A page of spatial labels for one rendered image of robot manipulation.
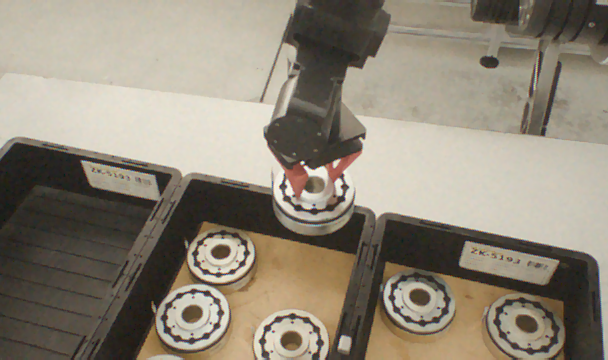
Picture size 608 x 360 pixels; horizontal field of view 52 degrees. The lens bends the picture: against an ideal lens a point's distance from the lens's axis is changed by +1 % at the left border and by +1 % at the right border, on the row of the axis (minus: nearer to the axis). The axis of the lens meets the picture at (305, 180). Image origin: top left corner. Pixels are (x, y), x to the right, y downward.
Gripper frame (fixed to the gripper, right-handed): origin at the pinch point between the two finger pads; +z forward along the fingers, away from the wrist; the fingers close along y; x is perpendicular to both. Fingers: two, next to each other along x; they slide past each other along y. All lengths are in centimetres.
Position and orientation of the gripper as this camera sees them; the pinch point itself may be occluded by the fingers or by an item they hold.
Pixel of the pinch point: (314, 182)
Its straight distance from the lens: 76.3
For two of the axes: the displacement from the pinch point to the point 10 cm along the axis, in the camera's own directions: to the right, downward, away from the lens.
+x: -4.9, -6.5, 5.8
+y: 8.7, -3.7, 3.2
